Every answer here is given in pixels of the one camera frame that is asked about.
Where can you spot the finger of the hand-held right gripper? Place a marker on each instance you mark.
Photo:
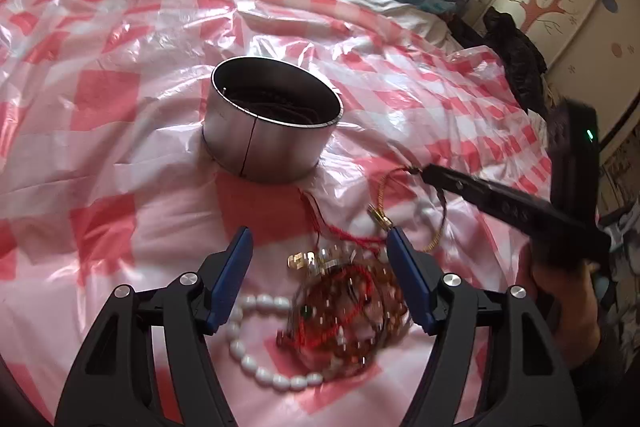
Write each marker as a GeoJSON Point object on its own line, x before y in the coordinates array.
{"type": "Point", "coordinates": [490, 197]}

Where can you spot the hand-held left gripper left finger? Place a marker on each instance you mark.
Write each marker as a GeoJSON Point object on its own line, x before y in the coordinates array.
{"type": "Point", "coordinates": [231, 279]}

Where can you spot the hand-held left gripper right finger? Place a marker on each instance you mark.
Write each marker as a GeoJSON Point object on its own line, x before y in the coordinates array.
{"type": "Point", "coordinates": [407, 279]}

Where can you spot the round metal tin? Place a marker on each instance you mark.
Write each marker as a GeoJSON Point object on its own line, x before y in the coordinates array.
{"type": "Point", "coordinates": [270, 147]}

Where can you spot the person's right hand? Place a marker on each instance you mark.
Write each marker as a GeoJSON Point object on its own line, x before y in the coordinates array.
{"type": "Point", "coordinates": [565, 307]}

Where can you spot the black garment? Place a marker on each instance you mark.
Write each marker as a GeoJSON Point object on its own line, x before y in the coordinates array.
{"type": "Point", "coordinates": [515, 52]}

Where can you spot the red checkered plastic sheet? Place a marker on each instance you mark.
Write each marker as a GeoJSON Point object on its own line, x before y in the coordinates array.
{"type": "Point", "coordinates": [125, 157]}

